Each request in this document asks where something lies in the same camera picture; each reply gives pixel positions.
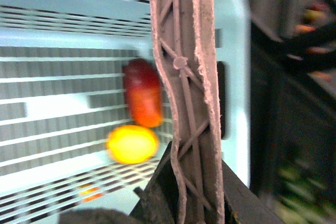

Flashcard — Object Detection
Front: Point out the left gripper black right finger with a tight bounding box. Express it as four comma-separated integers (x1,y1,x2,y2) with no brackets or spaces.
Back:
222,162,283,224

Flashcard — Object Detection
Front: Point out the yellow lemon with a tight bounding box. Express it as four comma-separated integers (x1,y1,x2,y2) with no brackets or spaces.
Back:
106,125,160,164

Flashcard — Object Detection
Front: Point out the light blue plastic basket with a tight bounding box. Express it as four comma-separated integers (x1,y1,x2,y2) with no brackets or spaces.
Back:
1,0,250,223

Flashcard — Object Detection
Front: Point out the red mango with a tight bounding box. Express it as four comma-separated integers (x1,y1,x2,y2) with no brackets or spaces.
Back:
122,58,163,128

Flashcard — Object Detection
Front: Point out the brown basket handle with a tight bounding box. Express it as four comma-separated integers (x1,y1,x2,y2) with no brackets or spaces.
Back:
150,0,225,223

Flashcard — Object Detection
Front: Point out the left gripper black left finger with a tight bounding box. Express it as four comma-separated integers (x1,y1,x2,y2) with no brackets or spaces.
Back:
130,142,179,223

